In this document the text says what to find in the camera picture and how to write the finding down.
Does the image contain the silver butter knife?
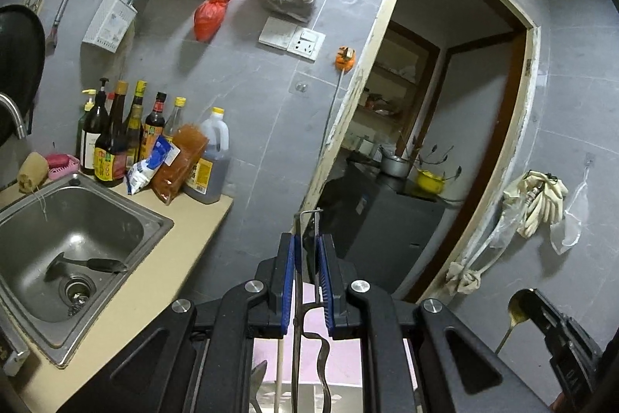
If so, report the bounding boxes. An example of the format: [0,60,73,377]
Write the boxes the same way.
[249,361,268,413]

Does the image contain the gold spoon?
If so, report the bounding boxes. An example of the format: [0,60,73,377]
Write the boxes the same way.
[495,288,533,354]

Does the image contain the steel kitchen sink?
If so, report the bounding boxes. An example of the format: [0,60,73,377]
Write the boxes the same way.
[1,174,174,368]

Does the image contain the person right hand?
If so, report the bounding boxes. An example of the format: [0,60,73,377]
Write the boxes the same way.
[550,393,570,413]

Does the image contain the white utensil holder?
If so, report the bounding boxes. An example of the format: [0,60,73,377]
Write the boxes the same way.
[257,382,363,413]

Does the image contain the clear plastic bag right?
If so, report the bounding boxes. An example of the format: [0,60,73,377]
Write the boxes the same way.
[550,166,590,256]

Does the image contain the black brush in sink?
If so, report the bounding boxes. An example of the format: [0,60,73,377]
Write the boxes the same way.
[44,253,129,282]

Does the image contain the dark cabinet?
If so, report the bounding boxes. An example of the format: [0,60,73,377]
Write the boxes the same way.
[318,161,445,293]

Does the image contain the cream rubber gloves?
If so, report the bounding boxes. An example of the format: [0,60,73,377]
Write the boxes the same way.
[503,170,569,239]

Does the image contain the large oil jug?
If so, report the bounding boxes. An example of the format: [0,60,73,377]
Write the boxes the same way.
[183,107,231,204]

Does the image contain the yellow bowl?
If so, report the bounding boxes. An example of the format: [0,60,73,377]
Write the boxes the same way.
[416,170,446,195]

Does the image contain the blue white packet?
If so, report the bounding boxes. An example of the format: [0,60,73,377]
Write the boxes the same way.
[126,135,180,195]

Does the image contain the small steel pot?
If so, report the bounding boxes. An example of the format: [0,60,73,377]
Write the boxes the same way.
[380,154,411,179]

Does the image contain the dark soy sauce bottle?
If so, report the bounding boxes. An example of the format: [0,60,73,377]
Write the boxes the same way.
[94,80,128,187]

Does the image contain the orange spice packet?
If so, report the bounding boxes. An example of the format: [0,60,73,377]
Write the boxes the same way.
[151,123,208,204]

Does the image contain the clear yellow cap bottle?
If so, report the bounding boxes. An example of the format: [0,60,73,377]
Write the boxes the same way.
[162,96,187,142]

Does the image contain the red cap sauce bottle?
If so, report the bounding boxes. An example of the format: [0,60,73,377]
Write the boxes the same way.
[139,92,167,160]

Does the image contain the tan sponge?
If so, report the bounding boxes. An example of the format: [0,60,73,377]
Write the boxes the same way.
[17,152,49,194]

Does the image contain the yellow cap sauce bottle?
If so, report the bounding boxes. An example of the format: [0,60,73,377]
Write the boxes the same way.
[124,80,147,170]

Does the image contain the black pump bottle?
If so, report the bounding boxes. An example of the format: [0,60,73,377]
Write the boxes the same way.
[80,77,109,175]

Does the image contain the chrome faucet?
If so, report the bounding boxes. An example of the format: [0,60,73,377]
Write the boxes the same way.
[0,93,26,139]

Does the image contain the wooden storage shelf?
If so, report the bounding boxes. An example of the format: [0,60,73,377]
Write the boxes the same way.
[348,21,441,156]

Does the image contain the red plastic bag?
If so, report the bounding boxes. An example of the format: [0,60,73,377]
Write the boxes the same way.
[193,0,231,43]

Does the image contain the hanging metal utensil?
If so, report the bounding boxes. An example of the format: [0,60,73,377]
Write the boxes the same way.
[45,0,69,55]

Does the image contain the white paper box holder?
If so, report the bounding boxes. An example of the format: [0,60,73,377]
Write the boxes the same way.
[82,0,137,53]

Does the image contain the black wok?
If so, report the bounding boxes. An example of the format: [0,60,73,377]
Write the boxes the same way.
[1,4,45,120]

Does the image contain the white hose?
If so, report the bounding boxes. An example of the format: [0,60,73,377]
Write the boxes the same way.
[444,203,524,297]

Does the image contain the orange wall hook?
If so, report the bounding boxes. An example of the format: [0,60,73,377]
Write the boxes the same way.
[335,46,356,73]

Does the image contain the white wall socket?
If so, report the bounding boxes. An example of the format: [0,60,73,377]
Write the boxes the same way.
[258,17,325,62]

